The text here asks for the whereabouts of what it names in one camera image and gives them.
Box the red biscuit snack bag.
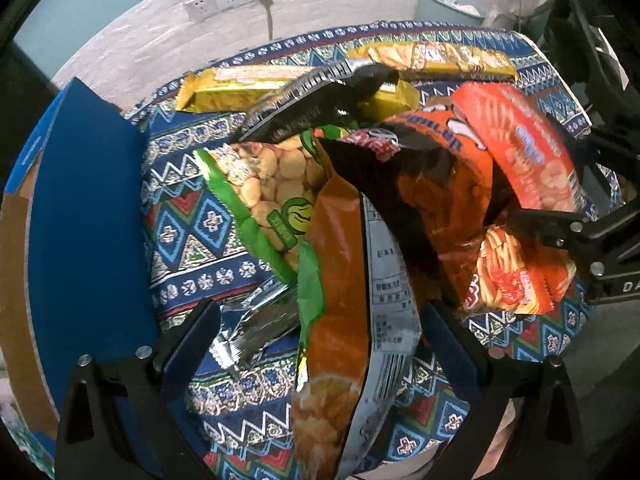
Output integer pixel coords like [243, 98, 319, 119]
[451, 82, 582, 212]

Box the orange chips bag with label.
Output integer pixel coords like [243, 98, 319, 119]
[291, 165, 421, 479]

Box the yellow cracker snack pack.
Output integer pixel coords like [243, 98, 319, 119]
[345, 41, 518, 81]

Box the long gold snack pack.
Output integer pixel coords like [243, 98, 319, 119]
[175, 65, 421, 122]

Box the red fries snack bag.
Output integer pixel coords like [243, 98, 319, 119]
[462, 226, 576, 315]

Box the orange black chips bag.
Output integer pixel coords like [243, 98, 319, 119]
[320, 104, 494, 307]

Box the blue cardboard box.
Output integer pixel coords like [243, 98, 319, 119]
[1, 79, 158, 460]

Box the silver foil snack pack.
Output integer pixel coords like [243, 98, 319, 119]
[209, 278, 299, 380]

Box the black snack bag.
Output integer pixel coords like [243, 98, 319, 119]
[229, 58, 399, 144]

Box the pale blue waste bin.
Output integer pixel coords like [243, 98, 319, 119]
[414, 0, 487, 26]

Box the green pea snack bag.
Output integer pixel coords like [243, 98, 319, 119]
[193, 128, 326, 284]

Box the grey plug with cable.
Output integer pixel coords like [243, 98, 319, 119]
[258, 0, 273, 41]

